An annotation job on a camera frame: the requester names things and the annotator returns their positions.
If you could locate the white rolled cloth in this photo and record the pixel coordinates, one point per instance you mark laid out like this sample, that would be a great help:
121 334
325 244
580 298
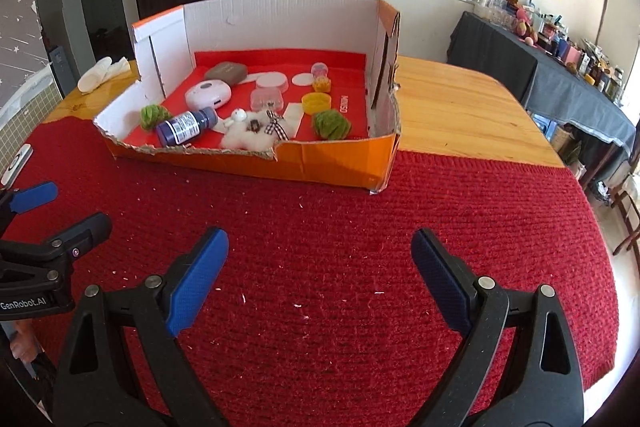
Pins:
100 74

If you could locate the red knit mat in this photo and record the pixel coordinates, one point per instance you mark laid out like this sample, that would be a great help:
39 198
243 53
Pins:
320 227

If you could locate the wooden chair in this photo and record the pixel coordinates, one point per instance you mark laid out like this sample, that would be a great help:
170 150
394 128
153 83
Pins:
630 219

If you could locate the pink plush toy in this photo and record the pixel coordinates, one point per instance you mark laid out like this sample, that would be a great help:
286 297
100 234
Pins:
525 27

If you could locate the clear plastic case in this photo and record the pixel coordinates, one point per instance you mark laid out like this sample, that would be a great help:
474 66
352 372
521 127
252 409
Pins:
267 98

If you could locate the yellow bottle cap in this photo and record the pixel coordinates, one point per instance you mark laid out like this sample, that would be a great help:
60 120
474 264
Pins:
316 103

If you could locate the green yarn ball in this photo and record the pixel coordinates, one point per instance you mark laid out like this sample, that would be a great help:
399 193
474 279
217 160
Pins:
154 117
331 123

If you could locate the red paper box liner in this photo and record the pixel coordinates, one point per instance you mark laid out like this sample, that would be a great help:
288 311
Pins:
345 77

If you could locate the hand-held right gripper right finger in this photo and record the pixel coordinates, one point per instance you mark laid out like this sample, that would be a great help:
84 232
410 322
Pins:
442 282

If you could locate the blue pill bottle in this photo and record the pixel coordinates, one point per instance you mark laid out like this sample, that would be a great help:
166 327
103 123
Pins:
186 125

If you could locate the person's left hand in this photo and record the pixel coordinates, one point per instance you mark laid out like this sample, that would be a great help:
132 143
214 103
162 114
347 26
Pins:
22 344

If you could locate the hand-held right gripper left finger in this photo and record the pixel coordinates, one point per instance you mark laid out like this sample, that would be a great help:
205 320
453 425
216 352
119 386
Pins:
195 282

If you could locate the white flat device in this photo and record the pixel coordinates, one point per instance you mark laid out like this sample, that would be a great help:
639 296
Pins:
15 162

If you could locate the row of bottles and toys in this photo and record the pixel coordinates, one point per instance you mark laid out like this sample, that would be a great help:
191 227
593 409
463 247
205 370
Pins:
575 52

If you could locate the pink round device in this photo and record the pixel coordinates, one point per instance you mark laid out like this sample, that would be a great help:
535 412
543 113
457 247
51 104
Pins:
207 94

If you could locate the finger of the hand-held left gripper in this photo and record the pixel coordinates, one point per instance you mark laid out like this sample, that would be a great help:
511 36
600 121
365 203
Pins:
82 234
32 199

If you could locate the orange cardboard box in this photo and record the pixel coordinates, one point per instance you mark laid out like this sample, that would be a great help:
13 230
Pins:
325 162

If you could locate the taupe earbud case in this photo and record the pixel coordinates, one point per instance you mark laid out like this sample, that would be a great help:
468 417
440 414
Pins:
227 73

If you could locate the side table dark cloth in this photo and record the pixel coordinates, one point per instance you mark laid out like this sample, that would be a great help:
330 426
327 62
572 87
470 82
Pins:
515 62

